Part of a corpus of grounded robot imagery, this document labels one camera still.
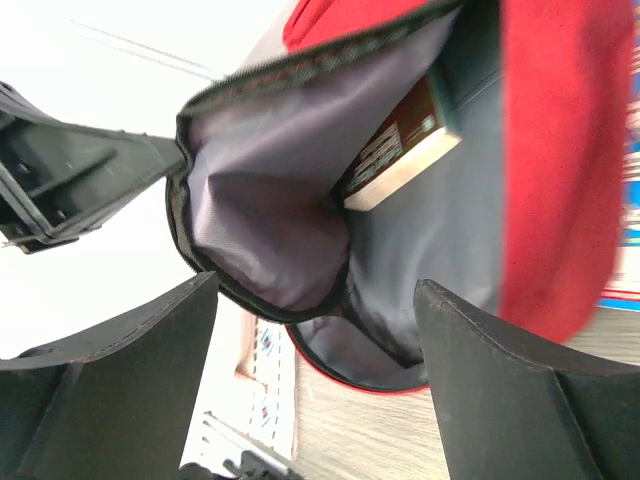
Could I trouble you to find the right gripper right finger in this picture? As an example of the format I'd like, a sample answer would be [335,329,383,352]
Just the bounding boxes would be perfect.
[414,280,639,479]

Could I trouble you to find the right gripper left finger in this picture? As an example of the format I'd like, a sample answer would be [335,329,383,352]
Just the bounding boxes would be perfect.
[1,273,218,479]

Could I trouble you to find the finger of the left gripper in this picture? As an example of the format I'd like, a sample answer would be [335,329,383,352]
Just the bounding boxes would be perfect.
[1,83,185,254]

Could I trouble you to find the red backpack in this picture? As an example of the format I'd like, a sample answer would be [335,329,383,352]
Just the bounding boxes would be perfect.
[167,1,634,392]

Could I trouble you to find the yellow paperback book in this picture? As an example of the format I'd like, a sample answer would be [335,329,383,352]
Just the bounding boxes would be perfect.
[342,67,461,212]

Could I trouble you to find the blue comic book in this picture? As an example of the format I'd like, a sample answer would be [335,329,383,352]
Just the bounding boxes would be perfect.
[600,66,639,311]

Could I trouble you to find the patterned placemat cloth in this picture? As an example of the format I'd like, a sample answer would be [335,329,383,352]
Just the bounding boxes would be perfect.
[239,315,297,460]

